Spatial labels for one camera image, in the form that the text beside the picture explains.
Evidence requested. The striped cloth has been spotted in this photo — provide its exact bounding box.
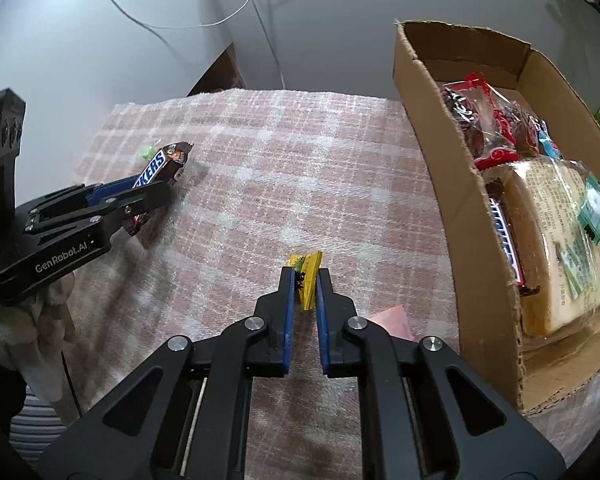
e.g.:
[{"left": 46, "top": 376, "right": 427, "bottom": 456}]
[{"left": 9, "top": 394, "right": 78, "bottom": 463}]

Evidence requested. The green snack packet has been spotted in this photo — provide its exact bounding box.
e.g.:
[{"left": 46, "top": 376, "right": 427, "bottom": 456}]
[{"left": 578, "top": 172, "right": 600, "bottom": 242}]

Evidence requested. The red wrapped snack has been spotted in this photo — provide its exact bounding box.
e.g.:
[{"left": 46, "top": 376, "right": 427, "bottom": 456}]
[{"left": 464, "top": 72, "right": 540, "bottom": 171}]

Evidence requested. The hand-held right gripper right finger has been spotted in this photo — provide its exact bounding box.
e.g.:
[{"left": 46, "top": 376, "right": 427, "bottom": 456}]
[{"left": 316, "top": 269, "right": 565, "bottom": 480}]

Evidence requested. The person's left hand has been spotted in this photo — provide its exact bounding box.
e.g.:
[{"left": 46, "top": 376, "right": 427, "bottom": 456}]
[{"left": 0, "top": 271, "right": 78, "bottom": 411}]

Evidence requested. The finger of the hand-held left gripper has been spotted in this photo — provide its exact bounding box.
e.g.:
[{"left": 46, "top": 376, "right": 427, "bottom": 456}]
[
  {"left": 86, "top": 176, "right": 142, "bottom": 206},
  {"left": 97, "top": 182, "right": 173, "bottom": 236}
]

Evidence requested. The pink paper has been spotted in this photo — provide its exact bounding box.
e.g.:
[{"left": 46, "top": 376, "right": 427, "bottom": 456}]
[{"left": 369, "top": 304, "right": 414, "bottom": 342}]

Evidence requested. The cardboard box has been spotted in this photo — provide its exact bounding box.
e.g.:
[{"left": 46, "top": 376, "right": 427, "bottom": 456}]
[{"left": 392, "top": 20, "right": 600, "bottom": 418}]

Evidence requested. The yellow candy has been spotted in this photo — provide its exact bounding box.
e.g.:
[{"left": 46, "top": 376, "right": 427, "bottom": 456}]
[{"left": 286, "top": 251, "right": 324, "bottom": 312}]

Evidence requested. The chocolate bar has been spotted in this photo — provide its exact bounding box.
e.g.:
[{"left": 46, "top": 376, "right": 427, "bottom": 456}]
[
  {"left": 486, "top": 194, "right": 530, "bottom": 293},
  {"left": 126, "top": 142, "right": 196, "bottom": 237}
]

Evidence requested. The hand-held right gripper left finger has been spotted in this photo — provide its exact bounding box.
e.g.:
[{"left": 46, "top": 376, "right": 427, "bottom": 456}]
[{"left": 39, "top": 267, "right": 296, "bottom": 480}]

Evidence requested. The blue snack packet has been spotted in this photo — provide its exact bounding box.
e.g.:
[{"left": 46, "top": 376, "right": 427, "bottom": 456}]
[{"left": 534, "top": 119, "right": 562, "bottom": 159}]

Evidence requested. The bagged sliced bread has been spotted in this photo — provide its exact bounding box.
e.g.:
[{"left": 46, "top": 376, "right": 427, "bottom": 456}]
[{"left": 482, "top": 157, "right": 600, "bottom": 339}]

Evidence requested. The pink checked cloth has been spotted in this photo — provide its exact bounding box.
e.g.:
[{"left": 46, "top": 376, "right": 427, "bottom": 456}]
[{"left": 72, "top": 89, "right": 600, "bottom": 480}]

